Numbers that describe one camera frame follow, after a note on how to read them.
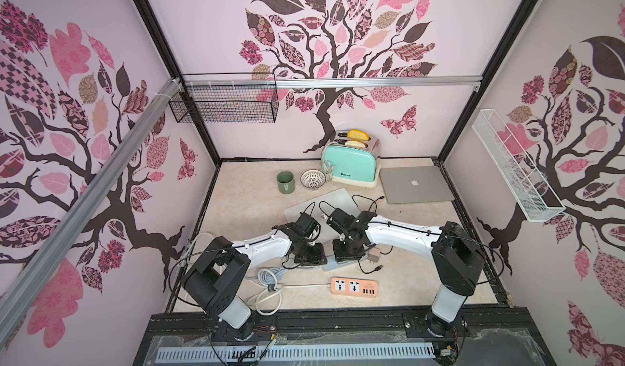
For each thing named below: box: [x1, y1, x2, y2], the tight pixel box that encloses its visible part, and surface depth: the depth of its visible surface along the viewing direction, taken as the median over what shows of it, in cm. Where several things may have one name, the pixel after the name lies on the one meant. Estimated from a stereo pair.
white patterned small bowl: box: [300, 168, 327, 190], surface depth 112 cm
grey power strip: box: [322, 253, 343, 272], surface depth 87 cm
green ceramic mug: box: [276, 170, 296, 195], surface depth 109 cm
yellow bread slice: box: [347, 128, 370, 141], surface depth 106 cm
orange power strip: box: [330, 276, 379, 298], surface depth 81 cm
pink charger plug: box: [367, 247, 381, 265], surface depth 89 cm
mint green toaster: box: [323, 129, 381, 188], surface depth 105 cm
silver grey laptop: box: [379, 165, 455, 205], surface depth 113 cm
